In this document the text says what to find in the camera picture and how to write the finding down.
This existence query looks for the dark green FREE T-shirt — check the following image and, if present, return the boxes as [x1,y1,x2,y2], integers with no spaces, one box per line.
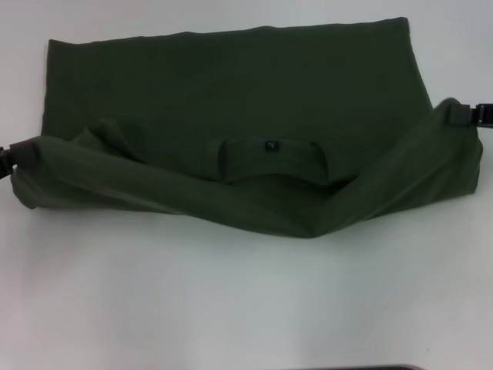
[9,15,485,242]

